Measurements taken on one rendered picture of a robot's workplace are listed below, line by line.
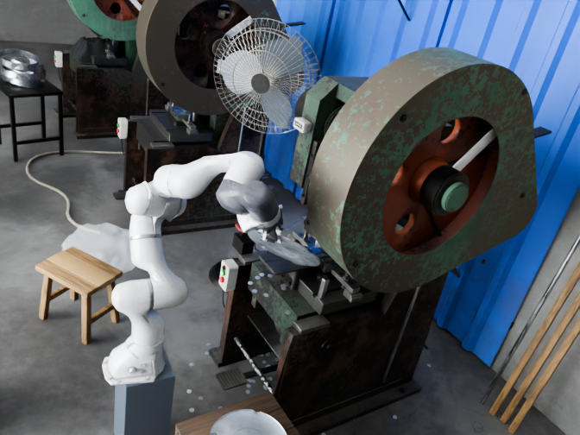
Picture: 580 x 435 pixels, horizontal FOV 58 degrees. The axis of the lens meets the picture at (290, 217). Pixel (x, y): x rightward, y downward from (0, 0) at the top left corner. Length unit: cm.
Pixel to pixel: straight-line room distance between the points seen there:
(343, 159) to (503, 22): 173
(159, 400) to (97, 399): 53
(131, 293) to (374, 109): 99
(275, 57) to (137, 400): 165
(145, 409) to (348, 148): 126
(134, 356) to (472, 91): 144
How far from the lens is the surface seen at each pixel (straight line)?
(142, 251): 186
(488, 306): 317
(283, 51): 264
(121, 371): 205
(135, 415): 218
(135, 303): 185
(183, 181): 168
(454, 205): 174
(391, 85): 155
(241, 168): 153
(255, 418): 211
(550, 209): 288
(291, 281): 223
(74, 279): 274
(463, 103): 165
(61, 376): 273
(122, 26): 478
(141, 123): 376
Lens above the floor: 197
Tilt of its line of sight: 28 degrees down
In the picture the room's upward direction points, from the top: 12 degrees clockwise
